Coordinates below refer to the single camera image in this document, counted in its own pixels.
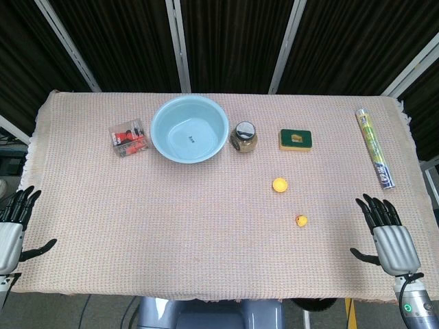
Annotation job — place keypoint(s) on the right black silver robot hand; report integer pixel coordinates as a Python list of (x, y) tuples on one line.
[(394, 245)]

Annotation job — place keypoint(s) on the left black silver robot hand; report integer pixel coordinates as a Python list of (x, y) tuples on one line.
[(10, 240)]

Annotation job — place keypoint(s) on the small yellow duck toy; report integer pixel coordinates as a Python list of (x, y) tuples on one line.
[(302, 220)]

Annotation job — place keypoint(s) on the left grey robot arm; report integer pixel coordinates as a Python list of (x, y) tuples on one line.
[(4, 288)]

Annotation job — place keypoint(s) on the yellow round cap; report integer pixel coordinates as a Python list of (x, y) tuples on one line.
[(280, 185)]

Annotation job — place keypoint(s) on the plastic wrap roll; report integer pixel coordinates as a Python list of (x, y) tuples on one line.
[(374, 147)]

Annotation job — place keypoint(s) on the green yellow sponge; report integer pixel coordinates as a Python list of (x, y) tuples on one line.
[(296, 139)]

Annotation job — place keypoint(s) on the clear box with red items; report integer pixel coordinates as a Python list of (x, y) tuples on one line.
[(129, 137)]

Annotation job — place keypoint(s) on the glass spice jar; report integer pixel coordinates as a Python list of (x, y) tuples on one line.
[(244, 137)]

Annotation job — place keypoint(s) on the pink woven tablecloth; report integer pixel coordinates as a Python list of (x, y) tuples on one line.
[(205, 222)]

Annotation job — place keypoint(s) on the grey robot torso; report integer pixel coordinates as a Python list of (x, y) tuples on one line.
[(212, 313)]

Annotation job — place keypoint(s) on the light blue plastic bowl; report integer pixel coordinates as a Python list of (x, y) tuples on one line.
[(189, 129)]

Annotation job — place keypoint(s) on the white metal frame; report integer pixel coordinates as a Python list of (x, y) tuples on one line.
[(430, 178)]

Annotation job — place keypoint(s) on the white partition post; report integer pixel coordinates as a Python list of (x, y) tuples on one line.
[(411, 68), (178, 46), (13, 128), (287, 46), (68, 46)]

